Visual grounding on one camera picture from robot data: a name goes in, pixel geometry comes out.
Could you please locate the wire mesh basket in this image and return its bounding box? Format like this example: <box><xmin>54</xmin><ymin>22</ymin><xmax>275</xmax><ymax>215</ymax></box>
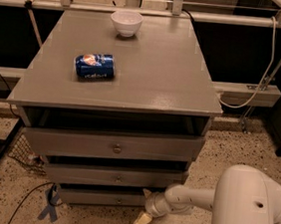
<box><xmin>8</xmin><ymin>133</ymin><xmax>45</xmax><ymax>176</ymax></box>

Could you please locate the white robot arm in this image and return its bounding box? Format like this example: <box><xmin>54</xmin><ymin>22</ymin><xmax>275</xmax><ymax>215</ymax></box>
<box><xmin>133</xmin><ymin>164</ymin><xmax>281</xmax><ymax>224</ymax></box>

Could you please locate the grey bottom drawer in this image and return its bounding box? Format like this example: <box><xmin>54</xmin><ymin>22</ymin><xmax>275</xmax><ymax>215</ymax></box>
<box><xmin>58</xmin><ymin>184</ymin><xmax>145</xmax><ymax>207</ymax></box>

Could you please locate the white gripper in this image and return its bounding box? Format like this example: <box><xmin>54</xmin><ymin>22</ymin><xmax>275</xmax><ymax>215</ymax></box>
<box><xmin>133</xmin><ymin>188</ymin><xmax>170</xmax><ymax>224</ymax></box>

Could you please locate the black cable at left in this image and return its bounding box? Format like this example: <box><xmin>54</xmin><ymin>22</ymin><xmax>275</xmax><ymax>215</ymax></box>
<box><xmin>0</xmin><ymin>67</ymin><xmax>26</xmax><ymax>119</ymax></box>

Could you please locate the black metal frame leg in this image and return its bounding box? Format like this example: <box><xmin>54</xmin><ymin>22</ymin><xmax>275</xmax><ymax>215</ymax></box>
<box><xmin>0</xmin><ymin>115</ymin><xmax>26</xmax><ymax>186</ymax></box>

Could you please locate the wooden stick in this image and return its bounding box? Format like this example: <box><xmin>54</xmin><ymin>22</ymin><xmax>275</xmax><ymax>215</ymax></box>
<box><xmin>25</xmin><ymin>0</ymin><xmax>43</xmax><ymax>48</ymax></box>

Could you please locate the white cable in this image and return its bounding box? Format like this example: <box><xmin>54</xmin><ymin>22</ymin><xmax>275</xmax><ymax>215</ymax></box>
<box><xmin>215</xmin><ymin>11</ymin><xmax>279</xmax><ymax>113</ymax></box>

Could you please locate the grey middle drawer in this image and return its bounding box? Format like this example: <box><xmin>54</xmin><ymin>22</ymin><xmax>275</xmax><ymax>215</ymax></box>
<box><xmin>45</xmin><ymin>163</ymin><xmax>188</xmax><ymax>188</ymax></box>

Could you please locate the grey drawer cabinet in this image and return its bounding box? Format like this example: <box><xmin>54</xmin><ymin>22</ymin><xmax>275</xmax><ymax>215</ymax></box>
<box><xmin>0</xmin><ymin>0</ymin><xmax>233</xmax><ymax>221</ymax></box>

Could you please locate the grey drawer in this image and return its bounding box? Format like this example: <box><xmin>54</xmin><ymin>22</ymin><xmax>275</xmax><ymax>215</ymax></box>
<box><xmin>24</xmin><ymin>127</ymin><xmax>204</xmax><ymax>162</ymax></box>
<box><xmin>45</xmin><ymin>163</ymin><xmax>188</xmax><ymax>188</ymax></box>
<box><xmin>58</xmin><ymin>184</ymin><xmax>145</xmax><ymax>207</ymax></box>

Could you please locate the blue tape cross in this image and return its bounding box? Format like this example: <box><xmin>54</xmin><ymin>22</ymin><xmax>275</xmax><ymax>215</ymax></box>
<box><xmin>37</xmin><ymin>188</ymin><xmax>60</xmax><ymax>223</ymax></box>

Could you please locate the black floor cable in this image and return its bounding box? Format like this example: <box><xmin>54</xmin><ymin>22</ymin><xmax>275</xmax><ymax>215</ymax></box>
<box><xmin>7</xmin><ymin>177</ymin><xmax>55</xmax><ymax>224</ymax></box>

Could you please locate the white bowl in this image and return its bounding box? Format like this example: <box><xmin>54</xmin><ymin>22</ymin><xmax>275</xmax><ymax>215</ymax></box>
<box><xmin>111</xmin><ymin>10</ymin><xmax>143</xmax><ymax>38</ymax></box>

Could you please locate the grey top drawer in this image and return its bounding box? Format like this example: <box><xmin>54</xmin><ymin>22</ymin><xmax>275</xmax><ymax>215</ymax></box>
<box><xmin>24</xmin><ymin>127</ymin><xmax>204</xmax><ymax>162</ymax></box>

